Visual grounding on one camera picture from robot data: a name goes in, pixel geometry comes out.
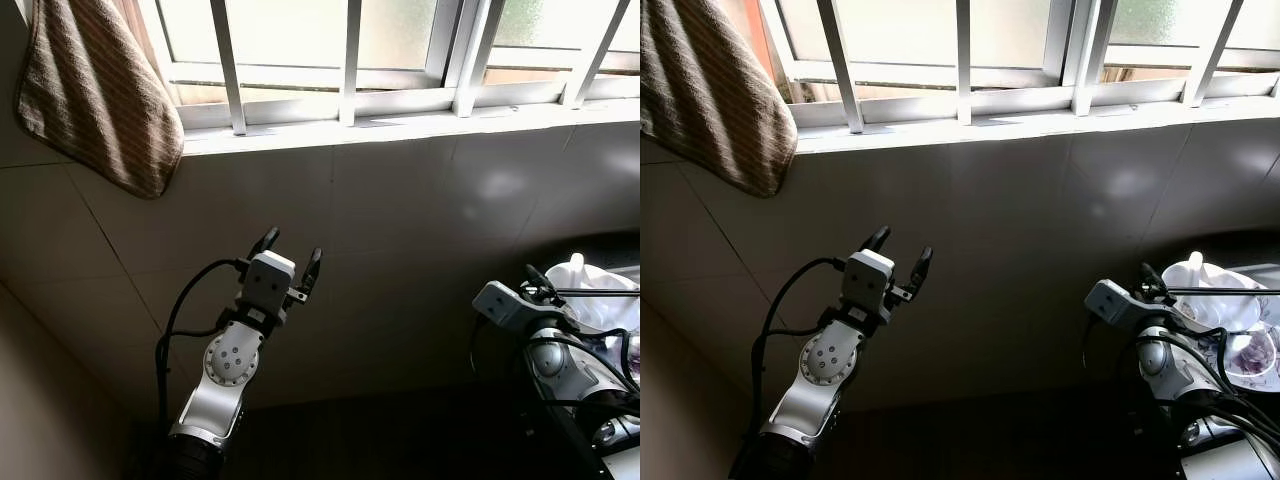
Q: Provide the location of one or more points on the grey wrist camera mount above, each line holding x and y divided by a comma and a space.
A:
268, 280
868, 280
503, 302
1115, 300

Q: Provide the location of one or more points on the white purple patterned plate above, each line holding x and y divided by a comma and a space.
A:
632, 360
1255, 355

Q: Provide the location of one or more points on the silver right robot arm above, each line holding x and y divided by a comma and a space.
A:
550, 360
1160, 360

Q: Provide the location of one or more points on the brown striped towel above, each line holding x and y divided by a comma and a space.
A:
90, 90
710, 90

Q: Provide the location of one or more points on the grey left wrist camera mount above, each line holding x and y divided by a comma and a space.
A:
268, 280
868, 280

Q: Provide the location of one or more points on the thin black rod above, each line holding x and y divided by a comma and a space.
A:
600, 293
1220, 291

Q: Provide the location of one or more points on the white window bar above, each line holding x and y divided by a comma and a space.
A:
840, 65
1088, 60
475, 60
600, 55
349, 60
228, 70
1213, 55
963, 60

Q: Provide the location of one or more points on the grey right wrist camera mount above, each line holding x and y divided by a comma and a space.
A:
1115, 300
503, 302

